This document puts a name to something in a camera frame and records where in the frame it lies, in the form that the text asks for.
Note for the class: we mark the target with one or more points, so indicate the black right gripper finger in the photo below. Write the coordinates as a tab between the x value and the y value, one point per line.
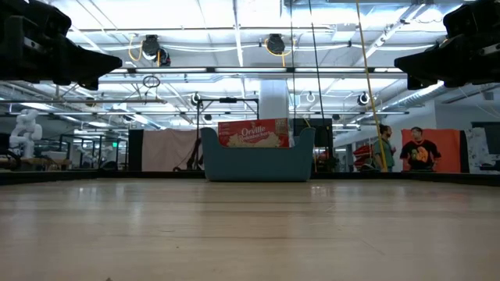
420	83
422	64

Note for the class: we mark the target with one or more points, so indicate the red butter popcorn bag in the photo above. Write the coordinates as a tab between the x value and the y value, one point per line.
254	132

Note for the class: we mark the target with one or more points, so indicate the teal plastic basket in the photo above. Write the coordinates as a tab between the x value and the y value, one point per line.
258	164

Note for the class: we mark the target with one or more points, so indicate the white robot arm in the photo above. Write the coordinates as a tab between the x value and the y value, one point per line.
25	132

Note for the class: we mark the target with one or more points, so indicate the orange fabric panel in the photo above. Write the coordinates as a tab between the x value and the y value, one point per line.
449	144

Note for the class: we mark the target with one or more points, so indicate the person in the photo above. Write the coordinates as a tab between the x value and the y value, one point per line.
420	154
384	150

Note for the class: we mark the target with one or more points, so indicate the narrow black panel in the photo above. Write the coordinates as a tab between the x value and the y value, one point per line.
135	150

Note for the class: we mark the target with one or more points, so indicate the dark monitor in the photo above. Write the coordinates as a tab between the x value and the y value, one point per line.
493	138

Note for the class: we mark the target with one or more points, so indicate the white patterned cloth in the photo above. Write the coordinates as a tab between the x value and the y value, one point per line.
476	150

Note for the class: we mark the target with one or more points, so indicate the red stacked objects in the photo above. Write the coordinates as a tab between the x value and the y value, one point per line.
361	152

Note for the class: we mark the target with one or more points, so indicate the pink fabric panel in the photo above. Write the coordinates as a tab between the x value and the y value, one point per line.
164	150

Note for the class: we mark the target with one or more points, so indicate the white building column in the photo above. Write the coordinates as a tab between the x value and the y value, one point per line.
273	101

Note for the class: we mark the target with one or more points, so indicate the long ceiling light strip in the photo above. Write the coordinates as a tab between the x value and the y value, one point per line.
250	70

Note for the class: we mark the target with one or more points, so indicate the silver ventilation duct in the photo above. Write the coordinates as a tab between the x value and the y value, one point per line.
418	97

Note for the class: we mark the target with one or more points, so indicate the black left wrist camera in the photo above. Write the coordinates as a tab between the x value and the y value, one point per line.
35	15

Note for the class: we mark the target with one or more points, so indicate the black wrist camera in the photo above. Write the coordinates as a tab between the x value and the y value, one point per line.
474	17
35	15

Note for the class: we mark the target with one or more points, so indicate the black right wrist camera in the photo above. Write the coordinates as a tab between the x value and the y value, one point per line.
474	17

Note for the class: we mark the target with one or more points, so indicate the black workstation frame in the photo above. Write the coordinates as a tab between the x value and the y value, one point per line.
100	148

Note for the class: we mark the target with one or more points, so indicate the black aluminium table frame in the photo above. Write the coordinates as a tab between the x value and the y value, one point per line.
390	176

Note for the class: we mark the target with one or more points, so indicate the black camera rig frame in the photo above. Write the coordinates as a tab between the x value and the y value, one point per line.
228	100

